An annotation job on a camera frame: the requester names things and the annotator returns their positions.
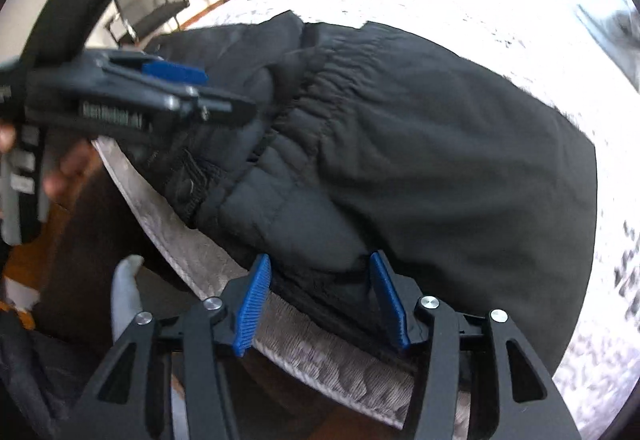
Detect black quilted jacket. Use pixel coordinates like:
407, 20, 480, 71
137, 13, 598, 376

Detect folded light blue duvet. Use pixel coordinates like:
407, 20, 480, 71
575, 0, 640, 91

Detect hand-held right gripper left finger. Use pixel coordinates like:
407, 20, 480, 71
60, 253, 273, 440

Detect black mesh metal chair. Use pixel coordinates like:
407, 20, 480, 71
105, 0, 192, 46

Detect person's left hand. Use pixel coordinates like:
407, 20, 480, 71
42, 143, 103, 201

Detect bed with white quilted cover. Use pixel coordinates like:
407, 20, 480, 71
92, 0, 640, 433

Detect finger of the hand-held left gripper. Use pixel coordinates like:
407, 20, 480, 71
95, 49, 208, 88
150, 88, 257, 128

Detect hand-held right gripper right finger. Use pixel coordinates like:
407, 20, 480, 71
369, 250, 583, 440

